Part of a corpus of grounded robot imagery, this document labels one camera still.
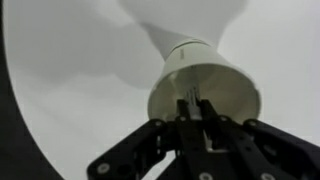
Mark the white mug cup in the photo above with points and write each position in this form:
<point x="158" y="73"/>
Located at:
<point x="195" y="71"/>

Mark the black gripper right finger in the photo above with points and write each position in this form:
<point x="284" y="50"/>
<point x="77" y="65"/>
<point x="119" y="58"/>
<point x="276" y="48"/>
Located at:
<point x="263" y="152"/>

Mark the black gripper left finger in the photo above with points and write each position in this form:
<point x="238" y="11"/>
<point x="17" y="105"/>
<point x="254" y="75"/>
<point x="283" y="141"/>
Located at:
<point x="135" y="155"/>

